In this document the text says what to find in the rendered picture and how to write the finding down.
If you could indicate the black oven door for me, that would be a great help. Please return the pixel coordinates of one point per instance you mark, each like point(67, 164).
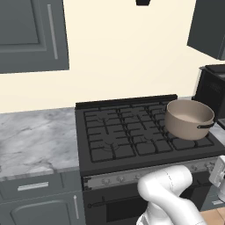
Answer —
point(117, 214)

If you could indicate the grey wall cupboard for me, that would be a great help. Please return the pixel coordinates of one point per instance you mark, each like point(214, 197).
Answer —
point(209, 26)

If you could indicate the grey wall cupboard door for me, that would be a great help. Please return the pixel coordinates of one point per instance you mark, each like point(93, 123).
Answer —
point(23, 35)

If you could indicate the grey base cupboard door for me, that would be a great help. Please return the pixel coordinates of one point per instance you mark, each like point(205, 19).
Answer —
point(35, 211)

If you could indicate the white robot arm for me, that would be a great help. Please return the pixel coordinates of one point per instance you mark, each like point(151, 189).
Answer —
point(167, 187)

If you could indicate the tan cooking pot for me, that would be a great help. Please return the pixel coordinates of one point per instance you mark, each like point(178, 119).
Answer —
point(187, 126)

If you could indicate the grey drawer front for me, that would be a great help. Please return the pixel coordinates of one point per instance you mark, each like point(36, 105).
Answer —
point(8, 187)
point(208, 202)

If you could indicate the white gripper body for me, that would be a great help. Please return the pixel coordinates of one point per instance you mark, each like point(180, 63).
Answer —
point(219, 167)

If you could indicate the silver stove knob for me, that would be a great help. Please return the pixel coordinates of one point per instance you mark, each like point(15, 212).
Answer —
point(138, 177)
point(209, 166)
point(106, 181)
point(120, 179)
point(193, 168)

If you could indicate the black range hood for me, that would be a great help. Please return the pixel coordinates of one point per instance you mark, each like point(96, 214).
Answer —
point(143, 2)

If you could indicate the black coffee machine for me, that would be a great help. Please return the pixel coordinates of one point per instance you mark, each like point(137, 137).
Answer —
point(211, 88)

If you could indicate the black gas stove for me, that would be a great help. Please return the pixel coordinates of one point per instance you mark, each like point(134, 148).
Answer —
point(117, 132)

